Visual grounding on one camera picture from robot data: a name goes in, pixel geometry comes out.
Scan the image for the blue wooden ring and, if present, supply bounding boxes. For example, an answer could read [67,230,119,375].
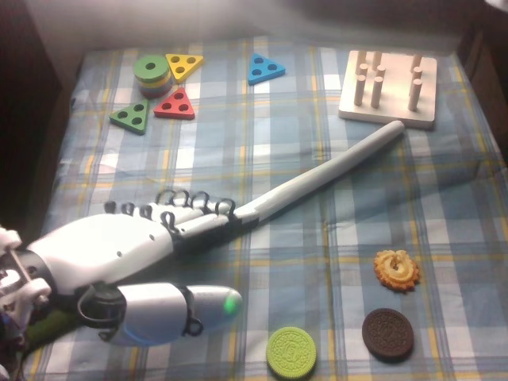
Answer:
[137,83,174,96]

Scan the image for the green triangle block three holes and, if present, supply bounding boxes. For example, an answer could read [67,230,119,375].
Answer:
[109,98,151,137]

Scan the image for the long green leek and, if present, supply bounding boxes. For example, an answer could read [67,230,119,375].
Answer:
[23,120,406,354]

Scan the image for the yellow wooden ring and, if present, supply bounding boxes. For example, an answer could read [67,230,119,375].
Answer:
[136,77,173,90]

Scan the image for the wooden peg board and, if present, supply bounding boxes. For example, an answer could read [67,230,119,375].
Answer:
[338,50,439,132]

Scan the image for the green wooden ring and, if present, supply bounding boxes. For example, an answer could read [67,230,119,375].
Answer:
[133,54,171,84]

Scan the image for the blue triangle block three holes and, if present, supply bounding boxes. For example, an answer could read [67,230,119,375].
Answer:
[248,52,287,87]

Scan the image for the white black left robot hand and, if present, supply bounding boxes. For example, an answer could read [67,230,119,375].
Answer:
[26,189,262,349]

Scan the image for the yellow toy butter cookie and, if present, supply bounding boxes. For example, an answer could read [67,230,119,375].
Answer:
[374,248,421,294]

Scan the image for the brown toy sandwich cookie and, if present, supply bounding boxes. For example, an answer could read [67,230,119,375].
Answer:
[361,307,415,364]

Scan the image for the white backdrop sheet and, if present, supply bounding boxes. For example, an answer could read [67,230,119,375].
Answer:
[23,0,508,55]

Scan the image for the red triangle block three holes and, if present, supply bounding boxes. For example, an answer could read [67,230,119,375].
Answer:
[153,87,197,121]

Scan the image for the yellow triangle block three holes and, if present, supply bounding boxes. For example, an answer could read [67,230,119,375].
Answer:
[165,52,205,85]

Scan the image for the green toy sandwich cookie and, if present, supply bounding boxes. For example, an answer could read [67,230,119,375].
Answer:
[265,325,318,380]

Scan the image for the blue plaid tablecloth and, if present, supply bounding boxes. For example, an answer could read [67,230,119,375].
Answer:
[23,37,508,381]

